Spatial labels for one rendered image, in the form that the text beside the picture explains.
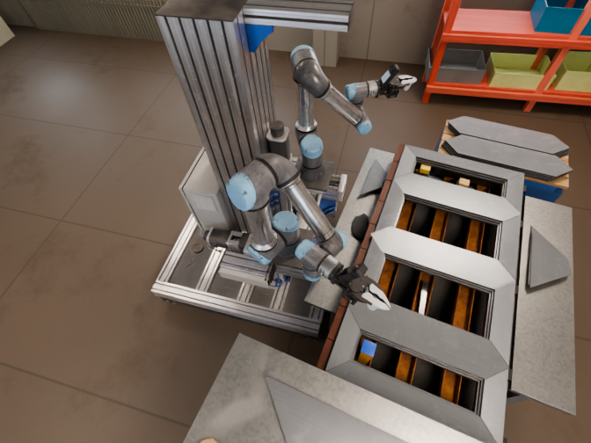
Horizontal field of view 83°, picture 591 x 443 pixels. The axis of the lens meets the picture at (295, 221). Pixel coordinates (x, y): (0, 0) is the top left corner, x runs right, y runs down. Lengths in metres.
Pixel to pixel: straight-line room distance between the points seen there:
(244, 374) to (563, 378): 1.45
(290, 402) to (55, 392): 2.01
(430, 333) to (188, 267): 1.77
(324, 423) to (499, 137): 2.11
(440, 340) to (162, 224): 2.47
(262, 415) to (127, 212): 2.54
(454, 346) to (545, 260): 0.78
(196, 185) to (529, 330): 1.80
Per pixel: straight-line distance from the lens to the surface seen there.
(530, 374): 2.01
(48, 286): 3.46
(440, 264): 1.93
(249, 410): 1.45
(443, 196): 2.20
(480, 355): 1.82
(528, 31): 4.14
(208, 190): 1.69
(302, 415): 1.40
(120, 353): 2.89
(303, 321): 2.35
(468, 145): 2.57
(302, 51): 1.64
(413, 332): 1.74
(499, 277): 2.01
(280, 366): 1.45
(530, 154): 2.69
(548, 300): 2.21
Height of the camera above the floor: 2.47
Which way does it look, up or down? 56 degrees down
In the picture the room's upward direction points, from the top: 5 degrees counter-clockwise
